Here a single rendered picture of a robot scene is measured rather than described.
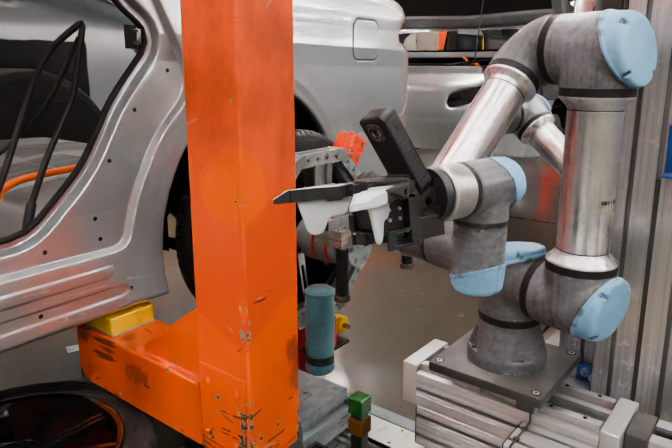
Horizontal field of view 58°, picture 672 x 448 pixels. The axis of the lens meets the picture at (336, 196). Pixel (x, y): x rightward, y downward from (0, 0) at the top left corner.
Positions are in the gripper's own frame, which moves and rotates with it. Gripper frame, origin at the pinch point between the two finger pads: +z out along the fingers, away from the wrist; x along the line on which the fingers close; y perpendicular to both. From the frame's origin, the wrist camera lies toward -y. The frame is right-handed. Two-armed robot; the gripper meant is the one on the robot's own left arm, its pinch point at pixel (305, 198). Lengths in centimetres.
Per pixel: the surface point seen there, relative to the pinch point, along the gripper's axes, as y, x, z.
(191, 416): 56, 74, -12
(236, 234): 12, 51, -17
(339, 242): 22, 71, -56
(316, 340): 53, 87, -57
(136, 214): 10, 103, -14
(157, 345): 41, 87, -11
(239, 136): -8, 47, -17
